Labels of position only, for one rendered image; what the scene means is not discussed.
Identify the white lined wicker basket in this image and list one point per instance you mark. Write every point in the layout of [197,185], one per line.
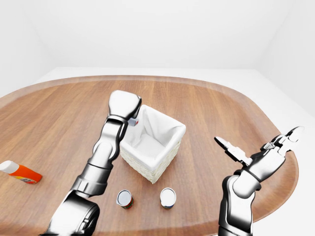
[152,145]

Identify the silver robot right hand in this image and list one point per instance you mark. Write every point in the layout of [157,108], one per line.
[268,159]

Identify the orange bottle with white cap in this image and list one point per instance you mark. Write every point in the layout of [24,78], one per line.
[21,171]

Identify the red and green labelled tin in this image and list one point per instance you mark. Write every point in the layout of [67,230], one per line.
[125,199]

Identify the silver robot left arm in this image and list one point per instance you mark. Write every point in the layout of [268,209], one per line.
[98,167]

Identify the small grey and red box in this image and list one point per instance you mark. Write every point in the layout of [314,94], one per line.
[134,121]

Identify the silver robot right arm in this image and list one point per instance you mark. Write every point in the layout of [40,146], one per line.
[236,196]

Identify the silver robot left hand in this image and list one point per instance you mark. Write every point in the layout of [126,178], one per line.
[123,104]

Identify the blue and yellow labelled tin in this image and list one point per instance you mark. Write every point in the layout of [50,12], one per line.
[168,197]

